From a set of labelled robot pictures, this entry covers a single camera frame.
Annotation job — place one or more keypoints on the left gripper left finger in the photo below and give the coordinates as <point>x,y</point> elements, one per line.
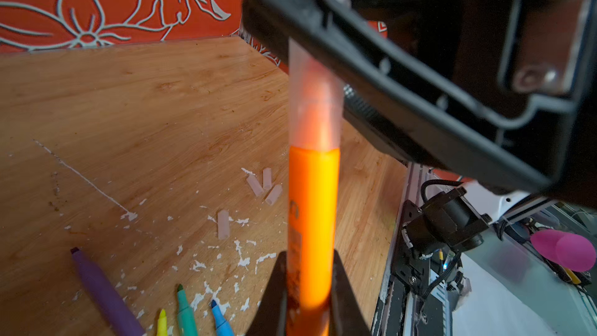
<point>270,318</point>

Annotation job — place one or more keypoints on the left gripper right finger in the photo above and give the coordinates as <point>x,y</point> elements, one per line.
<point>346,316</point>

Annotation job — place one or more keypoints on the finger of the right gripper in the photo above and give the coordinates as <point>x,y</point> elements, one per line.
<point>501,91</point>

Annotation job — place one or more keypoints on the orange highlighter pen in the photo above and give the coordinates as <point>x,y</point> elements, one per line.
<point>313,189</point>

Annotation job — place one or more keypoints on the blue highlighter pen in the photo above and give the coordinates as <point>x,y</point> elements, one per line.
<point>222,326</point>

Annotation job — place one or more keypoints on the green highlighter pen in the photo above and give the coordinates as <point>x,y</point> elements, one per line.
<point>185,314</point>

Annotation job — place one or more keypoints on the yellow highlighter pen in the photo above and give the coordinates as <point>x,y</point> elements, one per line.
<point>162,328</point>

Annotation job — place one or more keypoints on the purple highlighter pen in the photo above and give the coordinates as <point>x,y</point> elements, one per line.
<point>105,296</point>

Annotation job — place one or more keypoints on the magenta round object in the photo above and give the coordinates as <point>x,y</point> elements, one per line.
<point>569,250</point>

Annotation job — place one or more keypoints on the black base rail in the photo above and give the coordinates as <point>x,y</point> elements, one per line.
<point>399,310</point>

